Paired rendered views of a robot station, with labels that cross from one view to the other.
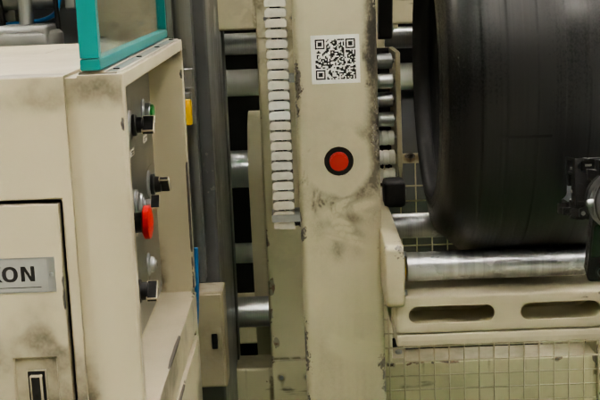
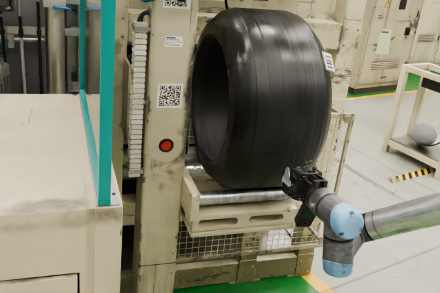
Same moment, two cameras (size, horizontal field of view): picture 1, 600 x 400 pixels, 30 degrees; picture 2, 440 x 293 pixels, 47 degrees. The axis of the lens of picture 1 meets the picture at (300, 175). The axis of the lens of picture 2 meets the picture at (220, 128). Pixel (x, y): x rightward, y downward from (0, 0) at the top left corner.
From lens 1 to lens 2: 57 cm
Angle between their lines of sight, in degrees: 22
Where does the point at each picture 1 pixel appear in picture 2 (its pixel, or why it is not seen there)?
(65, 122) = (86, 233)
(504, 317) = (241, 222)
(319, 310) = (148, 214)
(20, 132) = (57, 240)
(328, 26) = (167, 78)
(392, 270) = (194, 206)
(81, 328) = not seen: outside the picture
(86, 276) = not seen: outside the picture
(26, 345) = not seen: outside the picture
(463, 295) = (224, 214)
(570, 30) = (298, 104)
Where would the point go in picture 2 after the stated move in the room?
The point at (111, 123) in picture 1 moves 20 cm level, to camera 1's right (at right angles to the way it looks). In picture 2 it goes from (114, 233) to (231, 222)
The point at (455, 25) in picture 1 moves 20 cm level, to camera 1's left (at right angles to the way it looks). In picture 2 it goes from (242, 96) to (170, 96)
